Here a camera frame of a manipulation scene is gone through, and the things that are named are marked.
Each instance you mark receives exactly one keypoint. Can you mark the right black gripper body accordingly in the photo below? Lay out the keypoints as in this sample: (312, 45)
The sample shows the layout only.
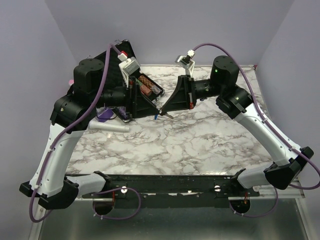
(192, 93)

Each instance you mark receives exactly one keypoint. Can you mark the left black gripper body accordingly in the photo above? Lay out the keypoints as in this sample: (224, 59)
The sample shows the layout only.
(131, 78)

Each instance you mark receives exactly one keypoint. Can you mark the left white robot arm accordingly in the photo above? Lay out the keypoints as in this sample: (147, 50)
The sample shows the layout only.
(70, 118)

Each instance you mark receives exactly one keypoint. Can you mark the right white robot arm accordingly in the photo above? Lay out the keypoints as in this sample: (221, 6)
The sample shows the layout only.
(237, 103)

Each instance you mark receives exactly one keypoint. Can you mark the black poker chip case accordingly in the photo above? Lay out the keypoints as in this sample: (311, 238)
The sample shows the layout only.
(115, 93)

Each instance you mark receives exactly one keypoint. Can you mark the purple metronome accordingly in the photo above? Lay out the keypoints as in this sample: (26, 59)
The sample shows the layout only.
(105, 114)

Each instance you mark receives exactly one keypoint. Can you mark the white microphone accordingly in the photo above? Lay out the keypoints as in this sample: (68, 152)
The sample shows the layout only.
(95, 125)

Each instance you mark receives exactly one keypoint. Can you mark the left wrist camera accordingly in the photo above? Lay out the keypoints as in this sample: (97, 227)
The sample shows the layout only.
(127, 66)

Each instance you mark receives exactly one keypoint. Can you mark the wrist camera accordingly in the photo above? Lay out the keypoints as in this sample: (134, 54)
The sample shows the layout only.
(127, 66)
(187, 62)

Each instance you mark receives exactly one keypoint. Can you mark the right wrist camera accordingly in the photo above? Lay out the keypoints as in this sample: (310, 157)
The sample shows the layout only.
(187, 62)

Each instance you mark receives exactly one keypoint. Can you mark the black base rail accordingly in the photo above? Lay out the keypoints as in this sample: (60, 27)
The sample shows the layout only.
(183, 191)

